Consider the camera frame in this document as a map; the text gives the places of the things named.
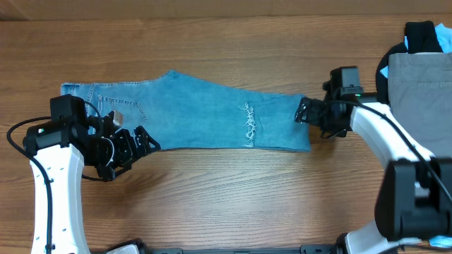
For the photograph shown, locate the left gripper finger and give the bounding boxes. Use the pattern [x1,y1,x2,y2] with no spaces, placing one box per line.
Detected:
[105,155,140,180]
[134,126,161,157]

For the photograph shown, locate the light blue denim jeans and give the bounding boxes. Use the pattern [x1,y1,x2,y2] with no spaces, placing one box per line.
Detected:
[61,71,311,152]

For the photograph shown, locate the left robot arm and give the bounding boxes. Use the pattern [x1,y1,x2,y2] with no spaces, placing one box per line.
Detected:
[23,95,160,253]

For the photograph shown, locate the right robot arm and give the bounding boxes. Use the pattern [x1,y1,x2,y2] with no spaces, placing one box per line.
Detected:
[295,66,451,254]

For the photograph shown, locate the grey folded trousers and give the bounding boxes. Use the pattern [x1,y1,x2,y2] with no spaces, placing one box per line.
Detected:
[388,53,451,157]

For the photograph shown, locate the black garment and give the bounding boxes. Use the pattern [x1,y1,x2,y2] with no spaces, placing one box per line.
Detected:
[375,20,443,104]

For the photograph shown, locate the light blue garment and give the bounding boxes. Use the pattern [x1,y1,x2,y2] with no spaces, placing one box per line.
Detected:
[377,23,451,78]

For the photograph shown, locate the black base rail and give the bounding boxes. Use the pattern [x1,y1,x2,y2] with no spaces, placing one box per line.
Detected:
[140,244,345,254]

